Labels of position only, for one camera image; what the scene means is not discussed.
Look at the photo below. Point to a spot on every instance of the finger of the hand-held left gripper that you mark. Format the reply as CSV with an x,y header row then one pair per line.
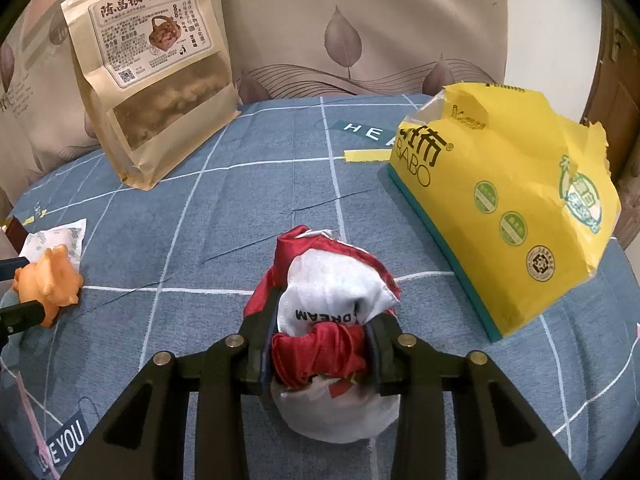
x,y
15,267
20,320

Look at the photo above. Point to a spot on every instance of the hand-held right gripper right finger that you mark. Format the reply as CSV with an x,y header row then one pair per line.
x,y
385,360

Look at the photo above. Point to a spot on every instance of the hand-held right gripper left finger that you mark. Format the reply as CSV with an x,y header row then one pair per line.
x,y
257,355

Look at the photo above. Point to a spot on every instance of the orange rubber duck toy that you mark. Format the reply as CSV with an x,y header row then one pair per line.
x,y
50,280

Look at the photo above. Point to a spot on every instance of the red and white cloth pouch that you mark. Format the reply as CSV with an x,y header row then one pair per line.
x,y
320,290

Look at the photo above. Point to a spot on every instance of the dark red box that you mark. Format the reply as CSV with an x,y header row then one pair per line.
x,y
15,232

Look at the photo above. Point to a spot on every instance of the blue printed bed sheet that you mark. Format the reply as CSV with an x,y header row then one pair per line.
x,y
250,185

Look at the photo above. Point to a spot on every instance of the brown paper snack bag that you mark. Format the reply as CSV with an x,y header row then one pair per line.
x,y
150,110

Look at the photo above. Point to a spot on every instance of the yellow tissue pack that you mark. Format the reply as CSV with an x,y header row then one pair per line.
x,y
500,185

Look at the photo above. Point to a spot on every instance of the beige leaf-print headboard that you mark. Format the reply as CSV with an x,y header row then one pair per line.
x,y
375,10

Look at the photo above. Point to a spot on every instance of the wooden door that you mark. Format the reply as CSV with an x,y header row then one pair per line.
x,y
620,85

